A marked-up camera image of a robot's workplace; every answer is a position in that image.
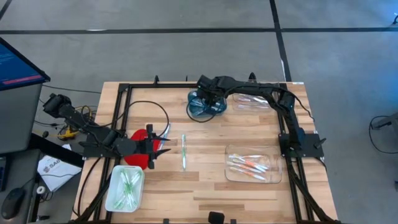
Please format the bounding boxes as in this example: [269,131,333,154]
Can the teal plastic bin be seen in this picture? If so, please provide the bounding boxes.
[187,88,228,118]

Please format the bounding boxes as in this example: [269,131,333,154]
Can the red plastic bin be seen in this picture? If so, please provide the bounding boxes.
[124,129,162,170]

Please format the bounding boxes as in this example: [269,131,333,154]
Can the blue screen monitor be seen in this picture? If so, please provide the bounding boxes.
[0,37,51,91]

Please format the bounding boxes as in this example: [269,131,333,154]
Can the black computer mouse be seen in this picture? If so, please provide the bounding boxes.
[1,187,25,221]

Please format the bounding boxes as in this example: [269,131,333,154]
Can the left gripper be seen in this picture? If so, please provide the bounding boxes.
[134,124,172,170]

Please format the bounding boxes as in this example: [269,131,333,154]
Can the yellow cable bundle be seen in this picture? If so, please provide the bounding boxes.
[57,105,94,141]

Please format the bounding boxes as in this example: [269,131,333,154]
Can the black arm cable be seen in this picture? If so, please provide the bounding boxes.
[119,100,170,139]
[185,93,315,123]

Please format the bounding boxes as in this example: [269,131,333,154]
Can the white printed paper sheet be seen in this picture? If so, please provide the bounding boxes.
[37,154,82,192]

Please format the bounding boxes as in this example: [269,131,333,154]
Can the white plastic bin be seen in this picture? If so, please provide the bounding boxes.
[104,164,146,213]

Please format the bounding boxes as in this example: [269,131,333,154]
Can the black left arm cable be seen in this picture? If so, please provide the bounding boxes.
[119,100,170,139]

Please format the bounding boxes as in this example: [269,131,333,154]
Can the black device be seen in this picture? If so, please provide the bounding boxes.
[207,211,225,224]

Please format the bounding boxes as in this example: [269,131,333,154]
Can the clear plastic bin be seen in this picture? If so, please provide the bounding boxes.
[224,145,283,184]
[232,92,274,112]

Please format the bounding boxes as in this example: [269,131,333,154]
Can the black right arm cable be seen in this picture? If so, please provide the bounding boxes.
[185,93,315,123]

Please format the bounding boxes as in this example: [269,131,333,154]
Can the black floor cable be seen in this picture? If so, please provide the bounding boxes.
[369,116,398,155]
[42,83,103,94]

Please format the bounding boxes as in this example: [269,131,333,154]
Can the black stand leg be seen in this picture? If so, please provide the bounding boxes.
[371,111,398,130]

